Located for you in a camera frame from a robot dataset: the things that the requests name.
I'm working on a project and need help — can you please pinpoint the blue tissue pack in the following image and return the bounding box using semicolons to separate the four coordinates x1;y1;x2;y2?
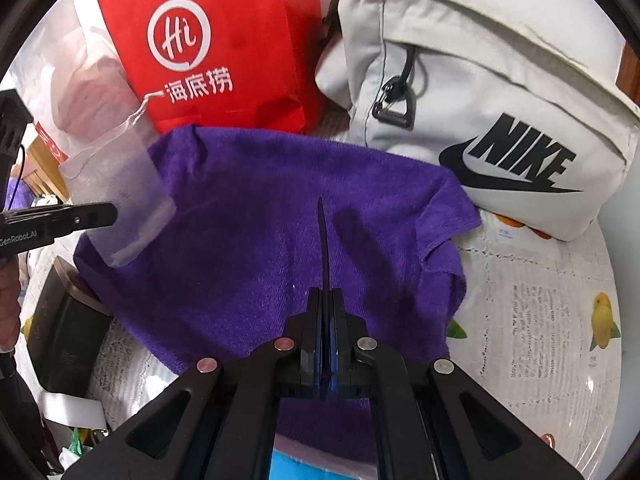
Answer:
270;447;378;480

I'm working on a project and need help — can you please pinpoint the black box with gold inside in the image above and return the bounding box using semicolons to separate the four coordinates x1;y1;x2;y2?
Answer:
25;256;113;393

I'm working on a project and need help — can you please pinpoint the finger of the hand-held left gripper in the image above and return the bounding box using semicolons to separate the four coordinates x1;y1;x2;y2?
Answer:
0;202;118;235

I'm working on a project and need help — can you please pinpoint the red shopping bag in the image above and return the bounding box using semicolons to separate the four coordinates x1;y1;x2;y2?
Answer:
97;0;328;136

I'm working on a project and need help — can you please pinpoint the black watch strap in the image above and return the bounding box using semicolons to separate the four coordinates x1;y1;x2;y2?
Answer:
316;196;333;296

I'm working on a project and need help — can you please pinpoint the light grey backpack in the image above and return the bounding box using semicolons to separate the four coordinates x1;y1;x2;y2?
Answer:
314;0;640;243

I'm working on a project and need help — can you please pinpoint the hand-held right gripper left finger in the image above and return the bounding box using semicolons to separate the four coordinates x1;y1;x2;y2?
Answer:
62;287;328;480

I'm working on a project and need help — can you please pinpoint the wooden cabinet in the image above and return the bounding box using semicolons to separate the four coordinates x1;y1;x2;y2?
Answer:
22;135;68;201

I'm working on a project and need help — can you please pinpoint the purple towel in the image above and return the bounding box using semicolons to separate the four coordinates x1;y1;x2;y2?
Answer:
74;126;482;463

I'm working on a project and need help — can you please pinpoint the person's left hand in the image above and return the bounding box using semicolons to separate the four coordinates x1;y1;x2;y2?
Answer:
0;259;22;356

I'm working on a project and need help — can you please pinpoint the translucent mesh pouch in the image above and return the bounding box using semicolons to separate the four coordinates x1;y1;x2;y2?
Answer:
59;92;177;268

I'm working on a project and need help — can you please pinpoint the white foam block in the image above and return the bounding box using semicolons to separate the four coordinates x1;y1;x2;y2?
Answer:
40;390;108;431

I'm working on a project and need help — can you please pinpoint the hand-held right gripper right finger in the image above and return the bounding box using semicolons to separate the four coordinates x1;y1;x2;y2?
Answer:
327;287;586;480

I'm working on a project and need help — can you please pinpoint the white plastic bag red label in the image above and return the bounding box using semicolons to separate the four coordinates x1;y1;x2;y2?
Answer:
7;0;161;171

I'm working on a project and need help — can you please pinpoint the brown wooden frame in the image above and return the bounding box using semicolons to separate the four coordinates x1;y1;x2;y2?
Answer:
616;42;640;108

